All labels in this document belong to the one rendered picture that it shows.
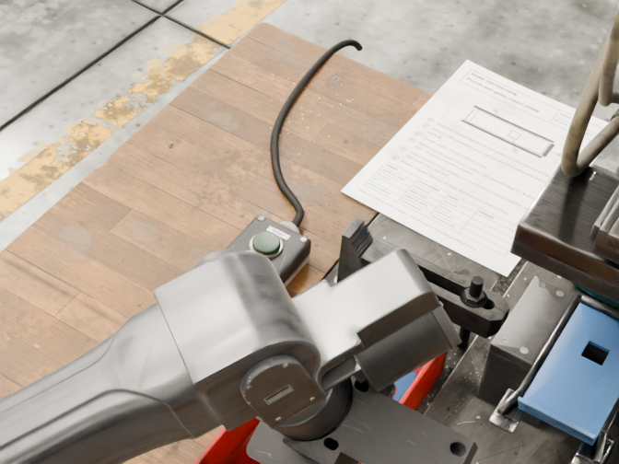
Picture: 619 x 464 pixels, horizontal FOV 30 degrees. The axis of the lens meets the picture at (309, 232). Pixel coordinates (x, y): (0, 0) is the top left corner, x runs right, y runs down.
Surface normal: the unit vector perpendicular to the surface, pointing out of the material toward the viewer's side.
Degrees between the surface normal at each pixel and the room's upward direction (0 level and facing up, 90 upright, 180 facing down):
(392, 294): 25
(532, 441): 0
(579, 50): 0
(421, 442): 29
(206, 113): 0
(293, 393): 90
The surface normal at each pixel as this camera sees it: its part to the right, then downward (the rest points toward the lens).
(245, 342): -0.25, -0.56
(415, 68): 0.05, -0.69
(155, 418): 0.18, 0.74
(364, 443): -0.20, -0.30
